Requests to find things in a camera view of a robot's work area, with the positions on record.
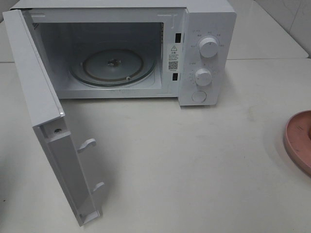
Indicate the pink round plate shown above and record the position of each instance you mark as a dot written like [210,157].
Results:
[297,140]

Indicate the white microwave door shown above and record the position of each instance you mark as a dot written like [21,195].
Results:
[47,115]

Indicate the white microwave knob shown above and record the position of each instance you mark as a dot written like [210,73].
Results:
[208,46]
[203,77]

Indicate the white round door release button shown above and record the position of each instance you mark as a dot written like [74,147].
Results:
[199,96]

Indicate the white warning label sticker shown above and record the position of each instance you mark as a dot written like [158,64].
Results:
[173,57]

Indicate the white microwave oven body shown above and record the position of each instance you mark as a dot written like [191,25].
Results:
[75,28]

